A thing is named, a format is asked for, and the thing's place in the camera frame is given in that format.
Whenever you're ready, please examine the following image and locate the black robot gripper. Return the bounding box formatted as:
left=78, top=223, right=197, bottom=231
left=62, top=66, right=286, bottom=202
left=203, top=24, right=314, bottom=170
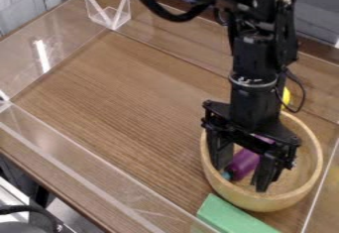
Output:
left=202, top=77, right=301, bottom=192

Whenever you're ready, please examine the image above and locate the purple toy eggplant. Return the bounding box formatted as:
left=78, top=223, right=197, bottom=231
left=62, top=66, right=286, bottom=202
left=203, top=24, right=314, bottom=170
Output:
left=222, top=147, right=259, bottom=181

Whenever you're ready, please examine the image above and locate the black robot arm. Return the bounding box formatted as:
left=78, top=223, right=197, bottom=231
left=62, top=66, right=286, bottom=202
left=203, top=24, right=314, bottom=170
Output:
left=202, top=0, right=301, bottom=192

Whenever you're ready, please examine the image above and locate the brown wooden bowl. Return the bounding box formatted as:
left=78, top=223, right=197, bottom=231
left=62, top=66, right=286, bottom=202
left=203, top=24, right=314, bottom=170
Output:
left=201, top=111, right=325, bottom=212

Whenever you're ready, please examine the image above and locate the green cloth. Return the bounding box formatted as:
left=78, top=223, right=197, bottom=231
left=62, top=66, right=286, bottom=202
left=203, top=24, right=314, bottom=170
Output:
left=197, top=193, right=281, bottom=233

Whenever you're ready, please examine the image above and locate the yellow toy lemon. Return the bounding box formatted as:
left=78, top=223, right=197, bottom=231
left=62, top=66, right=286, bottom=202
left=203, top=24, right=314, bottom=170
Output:
left=281, top=86, right=291, bottom=109

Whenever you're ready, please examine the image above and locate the black metal stand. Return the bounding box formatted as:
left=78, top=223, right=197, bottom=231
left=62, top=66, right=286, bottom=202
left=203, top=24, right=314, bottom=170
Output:
left=0, top=157, right=81, bottom=233

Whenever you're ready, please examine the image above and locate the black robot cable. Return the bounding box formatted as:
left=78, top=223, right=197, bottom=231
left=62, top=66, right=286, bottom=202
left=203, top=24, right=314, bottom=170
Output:
left=125, top=0, right=223, bottom=23

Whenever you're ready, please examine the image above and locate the clear acrylic corner bracket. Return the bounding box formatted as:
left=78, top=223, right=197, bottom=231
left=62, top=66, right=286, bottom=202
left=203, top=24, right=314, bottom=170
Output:
left=85, top=0, right=131, bottom=31

